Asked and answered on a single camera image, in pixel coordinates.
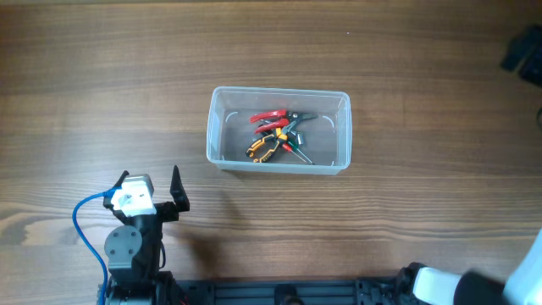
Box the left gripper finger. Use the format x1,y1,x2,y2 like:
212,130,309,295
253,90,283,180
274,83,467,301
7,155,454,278
102,170,130,208
169,165,190,212

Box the red handled cutters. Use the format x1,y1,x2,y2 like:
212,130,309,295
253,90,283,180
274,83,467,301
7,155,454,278
249,108,318,134

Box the orange black pliers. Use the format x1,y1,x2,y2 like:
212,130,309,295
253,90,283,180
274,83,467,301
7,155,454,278
246,126,291,164

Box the black red screwdriver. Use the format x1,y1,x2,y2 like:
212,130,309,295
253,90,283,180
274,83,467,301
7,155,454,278
282,142,314,165

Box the silver socket wrench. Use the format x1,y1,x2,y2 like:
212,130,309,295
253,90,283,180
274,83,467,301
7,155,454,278
296,132,306,147

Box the green handled screwdriver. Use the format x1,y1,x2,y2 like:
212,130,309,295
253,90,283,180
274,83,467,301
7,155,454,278
288,137,300,149

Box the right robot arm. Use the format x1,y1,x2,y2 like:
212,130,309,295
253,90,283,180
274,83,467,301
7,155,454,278
394,25,541,305

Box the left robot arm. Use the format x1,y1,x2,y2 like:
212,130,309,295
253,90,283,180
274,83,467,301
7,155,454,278
101,166,190,304

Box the clear plastic container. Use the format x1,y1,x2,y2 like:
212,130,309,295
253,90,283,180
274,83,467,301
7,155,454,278
207,86,352,175

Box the left blue cable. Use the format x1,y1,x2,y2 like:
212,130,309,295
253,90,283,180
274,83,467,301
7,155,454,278
71,189,118,305

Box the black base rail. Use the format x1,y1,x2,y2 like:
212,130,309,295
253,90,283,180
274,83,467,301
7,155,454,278
178,278,399,305

